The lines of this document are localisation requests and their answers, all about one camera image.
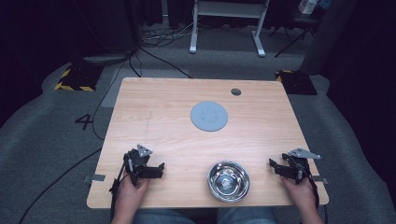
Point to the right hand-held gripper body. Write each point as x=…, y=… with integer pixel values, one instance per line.
x=298, y=165

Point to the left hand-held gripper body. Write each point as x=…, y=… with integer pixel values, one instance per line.
x=137, y=160

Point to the person's right hand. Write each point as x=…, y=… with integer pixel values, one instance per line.
x=299, y=190

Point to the person's left hand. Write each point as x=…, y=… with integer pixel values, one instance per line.
x=130, y=193

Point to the grey tape strip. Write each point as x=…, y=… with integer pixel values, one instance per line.
x=320, y=179
x=94, y=178

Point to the person's left leg in jeans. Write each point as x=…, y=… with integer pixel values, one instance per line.
x=165, y=216

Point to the person's leg in jeans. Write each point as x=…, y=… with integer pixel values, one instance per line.
x=246, y=215
x=165, y=216

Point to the shiny metal bowl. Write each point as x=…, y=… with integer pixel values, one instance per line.
x=229, y=181

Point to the person's right leg in jeans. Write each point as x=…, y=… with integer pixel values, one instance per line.
x=246, y=215

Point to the round grey mat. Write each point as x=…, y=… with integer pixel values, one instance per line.
x=209, y=116

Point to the black folding stand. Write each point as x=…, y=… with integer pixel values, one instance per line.
x=295, y=31

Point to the white cardboard box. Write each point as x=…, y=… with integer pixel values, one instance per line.
x=307, y=6

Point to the black yellow striped base plate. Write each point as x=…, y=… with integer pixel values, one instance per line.
x=297, y=82
x=79, y=77

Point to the white metal desk frame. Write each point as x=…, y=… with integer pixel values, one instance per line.
x=229, y=18

